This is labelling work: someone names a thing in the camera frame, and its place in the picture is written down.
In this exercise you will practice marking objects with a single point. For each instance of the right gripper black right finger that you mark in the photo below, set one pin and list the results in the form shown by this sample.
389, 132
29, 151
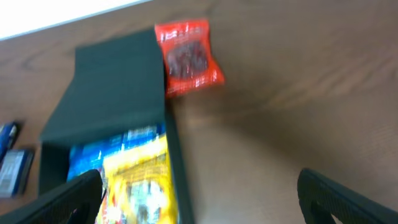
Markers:
323, 200

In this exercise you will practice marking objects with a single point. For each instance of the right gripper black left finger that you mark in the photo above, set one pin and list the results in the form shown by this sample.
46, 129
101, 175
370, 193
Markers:
77, 201

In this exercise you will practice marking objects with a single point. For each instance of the long blue snack packet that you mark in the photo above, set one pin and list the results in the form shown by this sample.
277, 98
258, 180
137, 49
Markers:
89, 156

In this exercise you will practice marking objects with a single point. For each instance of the yellow candy bag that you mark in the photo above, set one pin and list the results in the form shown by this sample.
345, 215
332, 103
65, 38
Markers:
139, 186

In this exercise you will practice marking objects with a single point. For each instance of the small blue white box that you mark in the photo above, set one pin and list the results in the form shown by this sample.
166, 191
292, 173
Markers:
15, 170

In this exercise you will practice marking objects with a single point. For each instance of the dark blue candy bar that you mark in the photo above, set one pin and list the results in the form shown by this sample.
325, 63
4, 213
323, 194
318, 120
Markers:
9, 134

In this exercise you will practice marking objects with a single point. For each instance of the dark green box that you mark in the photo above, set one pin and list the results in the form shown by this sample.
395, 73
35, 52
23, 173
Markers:
118, 85

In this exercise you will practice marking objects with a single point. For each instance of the red candy bag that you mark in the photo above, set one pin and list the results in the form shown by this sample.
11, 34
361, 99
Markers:
187, 56

